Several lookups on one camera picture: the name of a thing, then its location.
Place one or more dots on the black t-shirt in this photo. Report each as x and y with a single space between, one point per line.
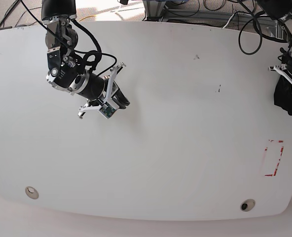
283 95

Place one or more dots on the table grommet hole right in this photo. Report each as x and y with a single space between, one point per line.
247 205

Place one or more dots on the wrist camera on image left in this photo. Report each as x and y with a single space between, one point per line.
107 110

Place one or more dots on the aluminium frame rail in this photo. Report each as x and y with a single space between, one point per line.
226 14

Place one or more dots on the white table grommet left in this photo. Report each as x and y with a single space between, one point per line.
31 192

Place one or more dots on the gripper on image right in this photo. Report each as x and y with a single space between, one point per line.
291 74

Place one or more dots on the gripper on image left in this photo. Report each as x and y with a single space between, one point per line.
100 90

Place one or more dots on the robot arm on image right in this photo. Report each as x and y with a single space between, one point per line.
281 12

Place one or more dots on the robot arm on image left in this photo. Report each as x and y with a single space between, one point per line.
69 69

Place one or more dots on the red tape rectangle marking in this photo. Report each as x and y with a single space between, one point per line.
272 157

